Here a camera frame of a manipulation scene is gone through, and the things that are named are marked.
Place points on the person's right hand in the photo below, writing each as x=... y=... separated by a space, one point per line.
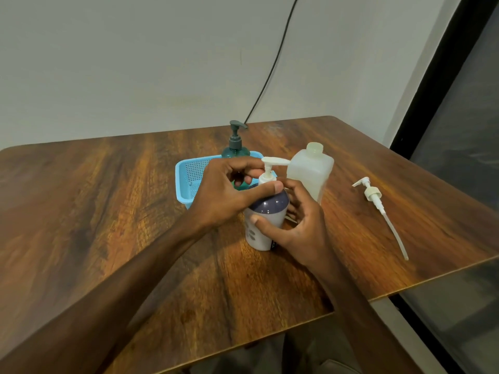
x=308 y=237

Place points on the person's left hand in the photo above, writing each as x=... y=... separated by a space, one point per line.
x=222 y=198

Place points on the blue plastic basket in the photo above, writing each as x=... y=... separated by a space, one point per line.
x=187 y=179

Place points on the small dark green bottle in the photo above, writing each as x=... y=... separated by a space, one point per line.
x=236 y=153

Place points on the small purple and white bottle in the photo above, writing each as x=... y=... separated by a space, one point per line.
x=269 y=208

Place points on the short white pump head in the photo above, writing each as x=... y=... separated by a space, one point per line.
x=268 y=171

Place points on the dark green pump head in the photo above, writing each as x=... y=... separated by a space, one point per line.
x=236 y=138

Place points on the large translucent bottle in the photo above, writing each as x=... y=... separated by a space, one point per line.
x=312 y=171

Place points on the person's right forearm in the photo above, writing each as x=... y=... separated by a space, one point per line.
x=362 y=327

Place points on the person's left forearm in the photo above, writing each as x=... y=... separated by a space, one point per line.
x=97 y=303

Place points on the person's beige trousers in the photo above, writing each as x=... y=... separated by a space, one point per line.
x=296 y=354

